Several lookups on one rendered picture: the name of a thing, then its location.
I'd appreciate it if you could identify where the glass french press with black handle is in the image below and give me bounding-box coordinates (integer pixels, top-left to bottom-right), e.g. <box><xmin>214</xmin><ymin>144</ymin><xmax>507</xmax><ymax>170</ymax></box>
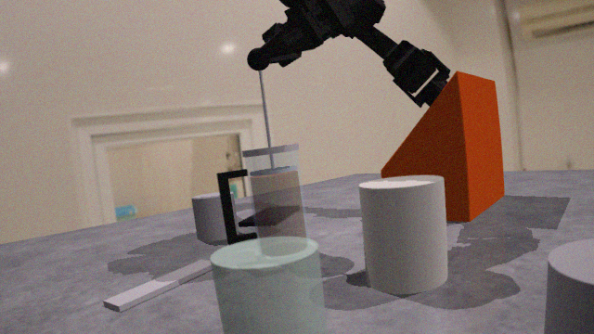
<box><xmin>216</xmin><ymin>47</ymin><xmax>309</xmax><ymax>245</ymax></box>

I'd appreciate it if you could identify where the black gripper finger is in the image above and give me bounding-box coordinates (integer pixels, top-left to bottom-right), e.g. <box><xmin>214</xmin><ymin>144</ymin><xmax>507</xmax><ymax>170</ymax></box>
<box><xmin>265</xmin><ymin>23</ymin><xmax>299</xmax><ymax>64</ymax></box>
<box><xmin>257</xmin><ymin>4</ymin><xmax>324</xmax><ymax>59</ymax></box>

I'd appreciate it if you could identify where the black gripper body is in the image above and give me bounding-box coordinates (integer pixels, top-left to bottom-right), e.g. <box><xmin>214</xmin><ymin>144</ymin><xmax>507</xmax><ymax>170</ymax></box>
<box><xmin>303</xmin><ymin>0</ymin><xmax>355</xmax><ymax>42</ymax></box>

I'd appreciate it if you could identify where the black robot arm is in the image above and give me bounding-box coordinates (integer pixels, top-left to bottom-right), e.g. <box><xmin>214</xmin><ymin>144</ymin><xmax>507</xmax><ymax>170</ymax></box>
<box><xmin>279</xmin><ymin>0</ymin><xmax>451</xmax><ymax>107</ymax></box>

